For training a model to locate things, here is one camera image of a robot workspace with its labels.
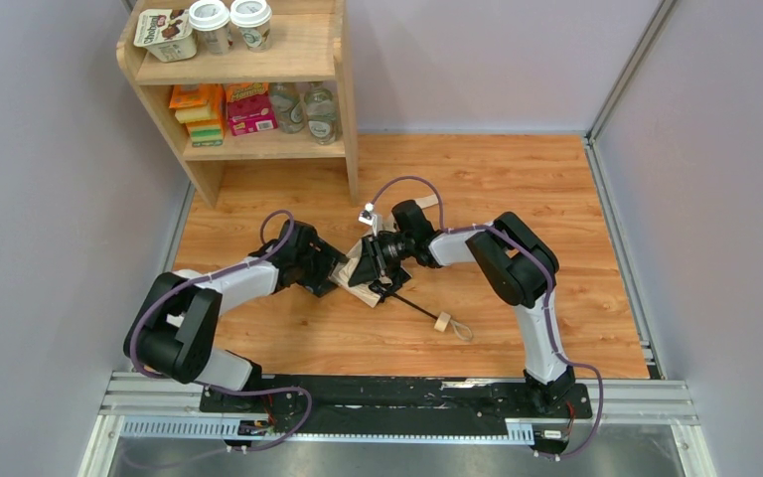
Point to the beige folding umbrella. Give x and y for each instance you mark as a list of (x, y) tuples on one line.
[(408, 218)]

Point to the orange sponge pack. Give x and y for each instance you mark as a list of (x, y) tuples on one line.
[(200, 108)]

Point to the Chobani yogurt tub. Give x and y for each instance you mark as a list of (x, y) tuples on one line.
[(166, 34)]

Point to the wooden shelf unit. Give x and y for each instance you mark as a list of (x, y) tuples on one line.
[(309, 41)]

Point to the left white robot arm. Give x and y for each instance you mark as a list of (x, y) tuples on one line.
[(174, 332)]

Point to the pink orange snack box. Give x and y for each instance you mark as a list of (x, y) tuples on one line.
[(248, 108)]

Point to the left clear glass bottle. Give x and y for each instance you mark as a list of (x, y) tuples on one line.
[(286, 104)]

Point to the aluminium frame rail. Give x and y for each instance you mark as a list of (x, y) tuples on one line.
[(626, 402)]

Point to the right white lidded cup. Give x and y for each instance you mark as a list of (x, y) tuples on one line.
[(252, 19)]

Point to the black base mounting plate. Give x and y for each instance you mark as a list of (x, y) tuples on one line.
[(400, 406)]

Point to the white crumpled plastic bag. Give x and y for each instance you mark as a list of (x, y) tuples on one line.
[(187, 274)]

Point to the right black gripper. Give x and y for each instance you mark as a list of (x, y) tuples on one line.
[(377, 257)]

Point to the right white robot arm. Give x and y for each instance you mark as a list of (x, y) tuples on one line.
[(518, 265)]

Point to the white lidded cup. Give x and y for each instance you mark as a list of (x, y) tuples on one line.
[(210, 19), (252, 19)]

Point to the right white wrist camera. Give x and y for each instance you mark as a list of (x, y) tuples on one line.
[(370, 217)]

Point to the right clear glass bottle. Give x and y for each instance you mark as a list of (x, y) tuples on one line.
[(321, 113)]

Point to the left white lidded cup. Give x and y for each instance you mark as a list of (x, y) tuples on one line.
[(210, 19)]

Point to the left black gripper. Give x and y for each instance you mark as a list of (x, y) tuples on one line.
[(323, 266)]

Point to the clear glass bottle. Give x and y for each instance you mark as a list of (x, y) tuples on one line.
[(321, 113), (286, 104)]

